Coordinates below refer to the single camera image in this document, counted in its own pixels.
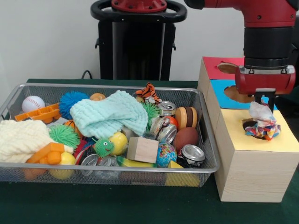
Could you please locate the orange ball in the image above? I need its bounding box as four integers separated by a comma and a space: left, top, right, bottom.
166, 116, 179, 129

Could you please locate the cream knitted cloth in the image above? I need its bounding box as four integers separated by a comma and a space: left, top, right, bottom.
0, 119, 74, 163

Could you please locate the multicolour patterned cloth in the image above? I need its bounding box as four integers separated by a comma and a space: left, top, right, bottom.
244, 101, 282, 141

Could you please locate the wooden box with three holes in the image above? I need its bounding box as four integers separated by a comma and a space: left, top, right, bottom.
197, 56, 299, 203

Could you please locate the blue spiky ball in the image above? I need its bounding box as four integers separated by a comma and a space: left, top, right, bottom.
58, 91, 91, 120

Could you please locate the large dark green tablecloth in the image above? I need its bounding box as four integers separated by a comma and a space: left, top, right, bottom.
0, 78, 299, 224

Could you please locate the white baseball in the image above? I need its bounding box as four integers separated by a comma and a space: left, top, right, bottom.
21, 95, 46, 112

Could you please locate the mint green cloth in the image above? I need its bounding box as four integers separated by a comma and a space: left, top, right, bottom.
69, 90, 149, 138

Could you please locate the toy hamburger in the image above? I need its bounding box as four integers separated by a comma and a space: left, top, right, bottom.
175, 106, 198, 129

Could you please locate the plain wooden cube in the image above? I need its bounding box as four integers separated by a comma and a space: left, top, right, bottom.
127, 137, 159, 164

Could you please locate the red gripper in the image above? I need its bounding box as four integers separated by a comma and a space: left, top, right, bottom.
235, 65, 297, 112

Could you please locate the shallow clear mesh bin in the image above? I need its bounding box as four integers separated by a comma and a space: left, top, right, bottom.
0, 83, 221, 187

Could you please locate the plush tiger toy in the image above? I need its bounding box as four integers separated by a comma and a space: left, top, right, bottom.
135, 82, 163, 105

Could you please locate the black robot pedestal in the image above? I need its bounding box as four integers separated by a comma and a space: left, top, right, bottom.
90, 0, 187, 81

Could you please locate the green spiky ball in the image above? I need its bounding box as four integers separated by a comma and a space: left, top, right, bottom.
141, 101, 163, 122
49, 124, 81, 149

